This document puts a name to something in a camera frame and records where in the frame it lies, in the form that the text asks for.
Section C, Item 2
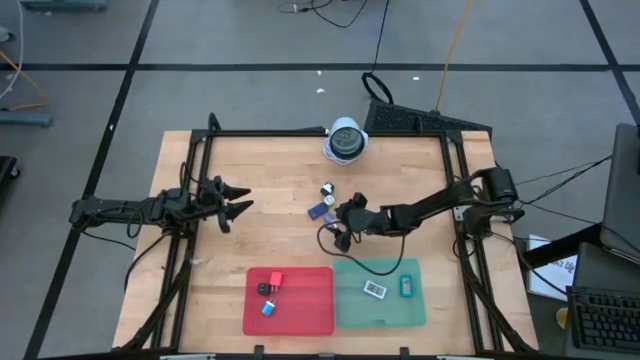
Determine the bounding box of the black perforated metal box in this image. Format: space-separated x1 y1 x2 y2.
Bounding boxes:
363 98 494 134

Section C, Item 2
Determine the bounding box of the white floor cable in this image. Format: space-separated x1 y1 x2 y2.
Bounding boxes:
0 0 25 101

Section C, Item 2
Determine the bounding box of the grey metal floor bar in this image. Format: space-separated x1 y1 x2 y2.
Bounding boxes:
19 0 109 12
0 110 54 129

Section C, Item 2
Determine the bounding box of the yellow cable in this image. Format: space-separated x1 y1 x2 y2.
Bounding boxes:
433 0 474 114

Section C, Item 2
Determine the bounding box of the black aluminium table frame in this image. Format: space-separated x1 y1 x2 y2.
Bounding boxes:
112 112 539 357

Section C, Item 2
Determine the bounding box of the white paper sheet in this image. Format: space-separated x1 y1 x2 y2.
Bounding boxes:
527 233 579 302

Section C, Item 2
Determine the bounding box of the red translucent plastic bin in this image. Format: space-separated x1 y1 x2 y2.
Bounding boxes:
242 266 336 338

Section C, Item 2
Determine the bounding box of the black looped floor cable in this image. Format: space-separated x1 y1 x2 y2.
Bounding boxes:
360 0 396 105

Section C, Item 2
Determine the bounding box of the open laptop black keyboard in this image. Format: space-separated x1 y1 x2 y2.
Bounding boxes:
564 242 640 359

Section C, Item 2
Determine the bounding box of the green translucent plastic bin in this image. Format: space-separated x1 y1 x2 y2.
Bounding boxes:
332 257 429 330

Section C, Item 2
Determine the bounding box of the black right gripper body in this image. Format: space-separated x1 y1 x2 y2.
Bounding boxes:
333 191 384 253

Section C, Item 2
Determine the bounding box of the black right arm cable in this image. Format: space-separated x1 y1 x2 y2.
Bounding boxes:
316 222 407 277

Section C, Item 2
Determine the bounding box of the white printed adapter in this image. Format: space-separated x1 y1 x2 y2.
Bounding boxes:
363 279 389 301

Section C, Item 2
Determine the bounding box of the black caster base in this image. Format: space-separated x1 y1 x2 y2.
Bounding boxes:
0 155 21 182

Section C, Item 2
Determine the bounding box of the white cylindrical spotlight lamp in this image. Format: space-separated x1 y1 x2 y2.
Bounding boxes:
327 116 370 162

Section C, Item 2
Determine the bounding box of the orange floor cable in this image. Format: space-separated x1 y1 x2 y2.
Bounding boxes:
0 49 50 112

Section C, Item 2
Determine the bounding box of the black stand bar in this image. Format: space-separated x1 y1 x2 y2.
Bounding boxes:
522 223 604 270

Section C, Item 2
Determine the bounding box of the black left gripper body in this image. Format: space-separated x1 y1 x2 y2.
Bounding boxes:
197 174 232 235

